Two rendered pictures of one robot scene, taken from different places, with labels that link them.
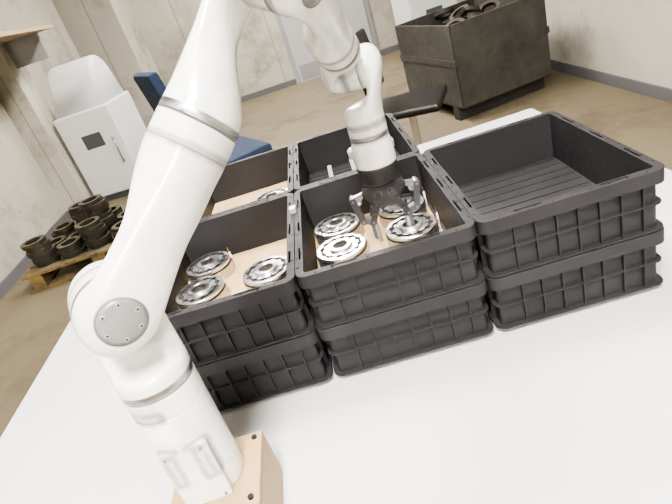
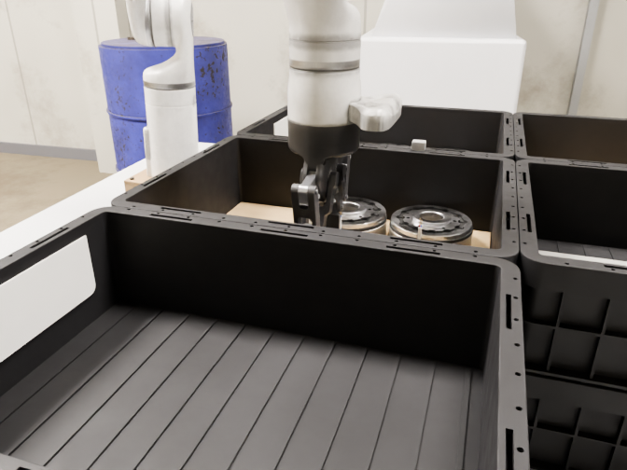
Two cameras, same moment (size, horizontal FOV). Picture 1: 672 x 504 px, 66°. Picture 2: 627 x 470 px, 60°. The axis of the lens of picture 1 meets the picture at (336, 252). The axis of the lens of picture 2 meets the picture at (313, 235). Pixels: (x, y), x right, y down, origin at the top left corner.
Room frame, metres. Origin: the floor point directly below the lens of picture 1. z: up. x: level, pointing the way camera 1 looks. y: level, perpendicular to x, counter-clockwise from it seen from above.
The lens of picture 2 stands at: (1.03, -0.67, 1.13)
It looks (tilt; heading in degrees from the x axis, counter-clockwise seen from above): 25 degrees down; 104
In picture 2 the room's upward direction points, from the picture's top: straight up
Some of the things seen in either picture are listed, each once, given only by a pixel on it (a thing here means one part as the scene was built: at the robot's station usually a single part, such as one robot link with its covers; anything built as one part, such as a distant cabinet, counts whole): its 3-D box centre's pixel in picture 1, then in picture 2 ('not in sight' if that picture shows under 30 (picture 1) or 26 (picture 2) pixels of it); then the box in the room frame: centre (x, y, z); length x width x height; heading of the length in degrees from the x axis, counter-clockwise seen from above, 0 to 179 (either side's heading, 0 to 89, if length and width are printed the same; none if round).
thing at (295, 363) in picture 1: (252, 318); not in sight; (0.94, 0.21, 0.76); 0.40 x 0.30 x 0.12; 176
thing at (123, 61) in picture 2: not in sight; (174, 132); (-0.30, 1.80, 0.45); 0.61 x 0.61 x 0.91
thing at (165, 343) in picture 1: (129, 332); (167, 43); (0.54, 0.26, 1.04); 0.09 x 0.09 x 0.17; 24
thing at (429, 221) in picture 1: (411, 226); not in sight; (0.91, -0.16, 0.86); 0.10 x 0.10 x 0.01
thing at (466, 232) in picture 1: (370, 210); (332, 187); (0.92, -0.09, 0.92); 0.40 x 0.30 x 0.02; 176
